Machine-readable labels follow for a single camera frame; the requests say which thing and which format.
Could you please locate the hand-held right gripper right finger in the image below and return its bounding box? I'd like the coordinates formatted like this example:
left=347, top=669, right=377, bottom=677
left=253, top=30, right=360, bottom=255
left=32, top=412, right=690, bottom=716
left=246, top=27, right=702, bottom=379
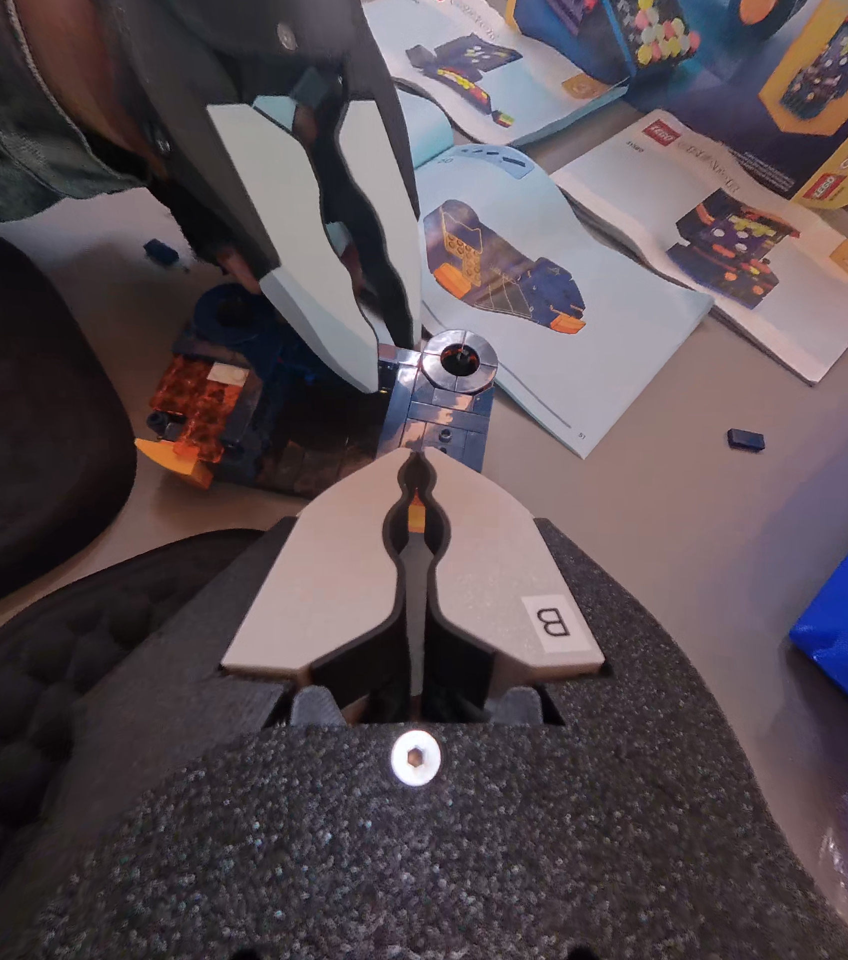
left=421, top=448, right=606, bottom=710

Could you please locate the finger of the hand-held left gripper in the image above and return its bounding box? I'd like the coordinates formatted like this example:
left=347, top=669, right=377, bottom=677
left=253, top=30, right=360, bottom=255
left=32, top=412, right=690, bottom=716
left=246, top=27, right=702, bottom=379
left=335, top=99, right=425, bottom=352
left=206, top=99, right=382, bottom=396

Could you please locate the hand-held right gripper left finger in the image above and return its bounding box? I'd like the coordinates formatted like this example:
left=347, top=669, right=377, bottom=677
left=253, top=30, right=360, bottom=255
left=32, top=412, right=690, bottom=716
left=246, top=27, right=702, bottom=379
left=220, top=448, right=419, bottom=710

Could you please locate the blue orange brick model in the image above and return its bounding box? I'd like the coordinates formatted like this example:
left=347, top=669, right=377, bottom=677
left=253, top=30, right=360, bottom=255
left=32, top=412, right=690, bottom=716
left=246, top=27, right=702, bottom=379
left=135, top=283, right=501, bottom=496

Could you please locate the person's left hand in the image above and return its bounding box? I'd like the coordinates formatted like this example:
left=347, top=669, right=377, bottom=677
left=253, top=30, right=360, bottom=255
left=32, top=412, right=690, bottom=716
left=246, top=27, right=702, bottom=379
left=169, top=176, right=278, bottom=297

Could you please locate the instruction booklet purple model cover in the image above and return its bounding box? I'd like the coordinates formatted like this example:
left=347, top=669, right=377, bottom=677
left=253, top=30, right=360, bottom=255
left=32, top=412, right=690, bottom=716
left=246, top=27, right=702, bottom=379
left=362, top=0, right=629, bottom=147

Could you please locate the instruction booklet arcade machine cover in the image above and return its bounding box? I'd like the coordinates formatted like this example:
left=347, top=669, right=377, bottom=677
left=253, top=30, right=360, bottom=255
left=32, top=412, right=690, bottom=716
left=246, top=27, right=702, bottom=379
left=550, top=108, right=848, bottom=385

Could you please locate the black bumpy cushion pad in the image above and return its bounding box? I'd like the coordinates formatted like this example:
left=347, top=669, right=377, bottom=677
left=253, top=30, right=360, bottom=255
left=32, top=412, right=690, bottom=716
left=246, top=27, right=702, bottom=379
left=0, top=527, right=275, bottom=931

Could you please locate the open instruction booklet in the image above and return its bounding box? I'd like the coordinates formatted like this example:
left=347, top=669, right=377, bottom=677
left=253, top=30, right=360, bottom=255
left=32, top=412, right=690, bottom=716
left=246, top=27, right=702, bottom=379
left=394, top=90, right=715, bottom=460

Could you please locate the toy brick set box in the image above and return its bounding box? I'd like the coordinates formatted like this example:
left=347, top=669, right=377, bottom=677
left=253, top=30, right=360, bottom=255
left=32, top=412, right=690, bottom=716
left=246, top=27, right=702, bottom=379
left=505, top=0, right=848, bottom=213

